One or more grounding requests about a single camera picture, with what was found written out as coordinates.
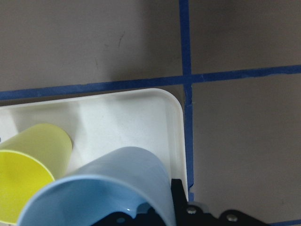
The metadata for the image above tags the yellow plastic cup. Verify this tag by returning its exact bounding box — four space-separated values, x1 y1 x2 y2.
0 123 72 224

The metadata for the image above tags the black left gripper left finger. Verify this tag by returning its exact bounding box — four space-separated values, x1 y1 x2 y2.
93 203 165 226

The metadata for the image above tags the white plastic tray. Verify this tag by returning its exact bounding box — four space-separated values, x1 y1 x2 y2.
0 89 187 207

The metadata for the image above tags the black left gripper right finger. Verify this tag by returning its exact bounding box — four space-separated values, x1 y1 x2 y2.
171 179 267 226

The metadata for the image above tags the light blue plastic cup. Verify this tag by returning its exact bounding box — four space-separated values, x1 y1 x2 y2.
17 147 176 226

